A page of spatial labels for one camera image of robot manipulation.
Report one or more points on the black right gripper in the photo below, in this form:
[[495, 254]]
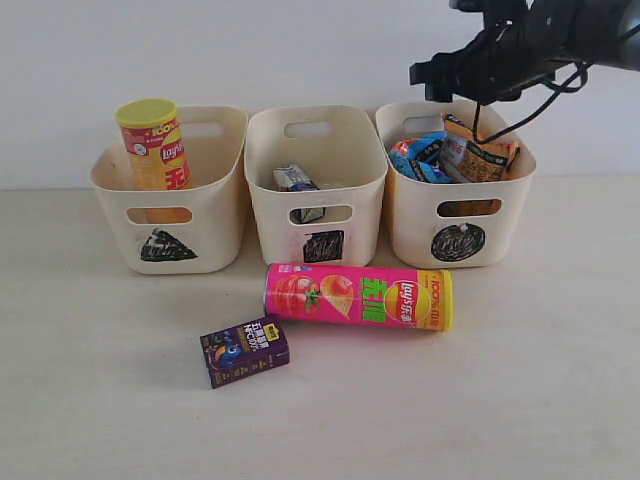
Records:
[[523, 44]]

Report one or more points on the blue instant noodle bag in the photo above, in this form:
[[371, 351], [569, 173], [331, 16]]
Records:
[[417, 158]]

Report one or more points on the orange instant noodle bag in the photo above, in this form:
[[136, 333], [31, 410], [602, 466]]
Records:
[[466, 161]]

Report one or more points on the white blue milk carton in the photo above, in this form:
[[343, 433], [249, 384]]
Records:
[[291, 178]]

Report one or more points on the yellow Lays chips can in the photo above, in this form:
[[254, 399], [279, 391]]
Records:
[[152, 137]]

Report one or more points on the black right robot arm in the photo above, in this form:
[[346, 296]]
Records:
[[522, 44]]

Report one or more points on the cream bin with square mark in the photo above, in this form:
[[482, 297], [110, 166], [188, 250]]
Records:
[[339, 149]]

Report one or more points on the cream bin with circle mark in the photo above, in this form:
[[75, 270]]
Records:
[[424, 227]]

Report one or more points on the pink Lays chips can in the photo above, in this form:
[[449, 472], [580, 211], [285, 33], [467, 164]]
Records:
[[367, 296]]

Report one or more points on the cream bin with triangle mark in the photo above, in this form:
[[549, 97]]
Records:
[[198, 230]]

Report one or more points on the purple juice carton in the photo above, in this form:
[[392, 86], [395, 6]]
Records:
[[244, 350]]

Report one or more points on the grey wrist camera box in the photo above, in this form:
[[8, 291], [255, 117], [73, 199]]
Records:
[[468, 6]]

